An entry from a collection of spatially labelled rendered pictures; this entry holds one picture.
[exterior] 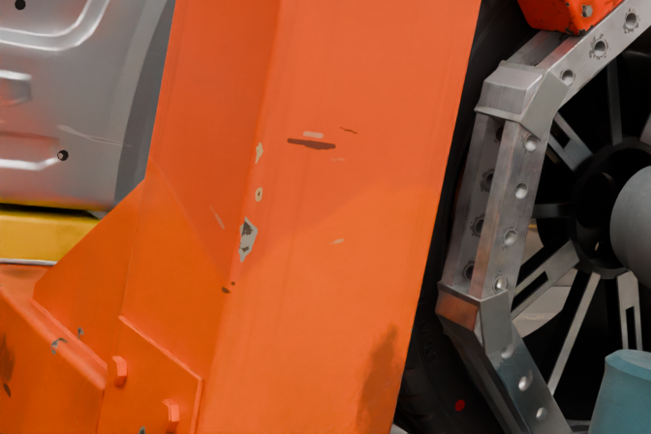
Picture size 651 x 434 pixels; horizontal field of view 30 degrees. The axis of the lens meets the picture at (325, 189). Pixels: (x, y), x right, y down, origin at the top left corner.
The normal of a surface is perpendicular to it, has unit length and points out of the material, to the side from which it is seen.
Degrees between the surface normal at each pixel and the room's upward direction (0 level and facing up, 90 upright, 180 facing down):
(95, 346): 90
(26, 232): 90
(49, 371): 90
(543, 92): 90
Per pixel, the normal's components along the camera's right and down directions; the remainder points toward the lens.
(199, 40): -0.83, -0.09
